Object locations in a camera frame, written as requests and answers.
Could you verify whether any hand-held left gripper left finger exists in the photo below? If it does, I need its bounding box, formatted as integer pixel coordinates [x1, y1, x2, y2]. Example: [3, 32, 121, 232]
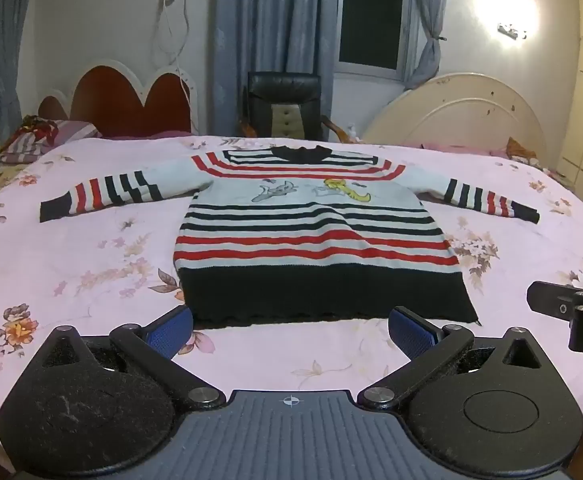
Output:
[34, 305, 226, 411]

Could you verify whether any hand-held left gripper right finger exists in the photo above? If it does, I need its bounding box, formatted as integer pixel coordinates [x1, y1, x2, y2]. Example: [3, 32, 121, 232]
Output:
[357, 306, 547, 411]

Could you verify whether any striped cartoon print sweater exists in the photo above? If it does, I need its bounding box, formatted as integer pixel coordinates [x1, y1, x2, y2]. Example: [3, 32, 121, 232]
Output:
[39, 144, 541, 329]

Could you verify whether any pink floral bed sheet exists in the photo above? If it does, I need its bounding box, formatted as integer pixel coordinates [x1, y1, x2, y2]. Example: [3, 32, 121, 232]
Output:
[0, 132, 583, 453]

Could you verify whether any orange cloth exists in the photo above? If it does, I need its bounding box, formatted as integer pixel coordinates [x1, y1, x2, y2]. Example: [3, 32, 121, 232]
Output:
[505, 137, 542, 167]

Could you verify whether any cream round headboard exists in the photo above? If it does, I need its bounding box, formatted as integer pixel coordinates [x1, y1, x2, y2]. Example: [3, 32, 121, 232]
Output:
[361, 72, 549, 171]

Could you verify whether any striped pink pillow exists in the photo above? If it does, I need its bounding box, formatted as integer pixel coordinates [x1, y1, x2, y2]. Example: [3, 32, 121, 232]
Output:
[0, 115, 102, 165]

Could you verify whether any red heart-shaped headboard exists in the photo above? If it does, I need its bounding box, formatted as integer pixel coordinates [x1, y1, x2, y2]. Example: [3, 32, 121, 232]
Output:
[36, 59, 200, 137]

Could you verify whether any black leather office chair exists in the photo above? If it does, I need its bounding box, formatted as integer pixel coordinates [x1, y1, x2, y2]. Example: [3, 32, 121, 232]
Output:
[239, 71, 347, 142]

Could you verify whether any grey tied-back curtain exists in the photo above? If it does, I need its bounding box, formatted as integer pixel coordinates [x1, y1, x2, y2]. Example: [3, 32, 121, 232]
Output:
[411, 0, 447, 86]

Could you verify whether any grey middle window curtain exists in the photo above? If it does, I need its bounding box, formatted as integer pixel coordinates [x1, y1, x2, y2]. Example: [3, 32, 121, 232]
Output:
[212, 0, 345, 136]

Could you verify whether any dark window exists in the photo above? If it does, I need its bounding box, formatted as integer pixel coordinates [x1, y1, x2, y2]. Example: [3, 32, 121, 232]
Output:
[336, 0, 415, 81]

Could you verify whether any grey pleated curtain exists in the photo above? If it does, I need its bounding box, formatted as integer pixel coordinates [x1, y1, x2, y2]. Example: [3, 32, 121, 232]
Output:
[0, 0, 40, 143]

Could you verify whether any bright wall lamp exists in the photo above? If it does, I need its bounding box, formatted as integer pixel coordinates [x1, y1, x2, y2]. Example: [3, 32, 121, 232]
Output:
[496, 22, 528, 41]

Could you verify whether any white wall cable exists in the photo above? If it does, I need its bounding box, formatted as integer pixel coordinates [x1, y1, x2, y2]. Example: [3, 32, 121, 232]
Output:
[154, 0, 193, 107]

